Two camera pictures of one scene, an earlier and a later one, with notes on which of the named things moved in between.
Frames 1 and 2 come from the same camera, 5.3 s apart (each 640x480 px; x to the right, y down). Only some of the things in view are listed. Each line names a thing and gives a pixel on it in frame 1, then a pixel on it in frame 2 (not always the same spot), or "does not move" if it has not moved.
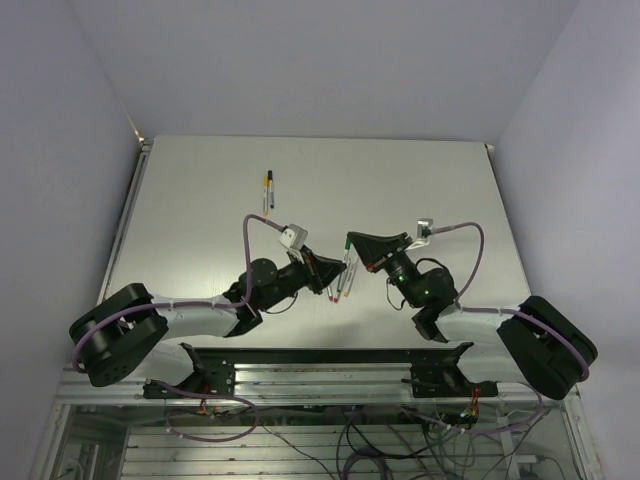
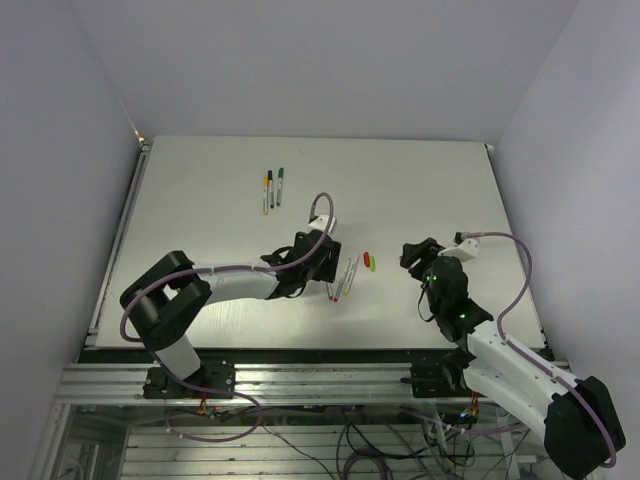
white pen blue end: x=270 y=178 does not move
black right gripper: x=371 y=248 → x=426 y=251
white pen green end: x=346 y=253 → x=280 y=186
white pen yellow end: x=266 y=194 does not move
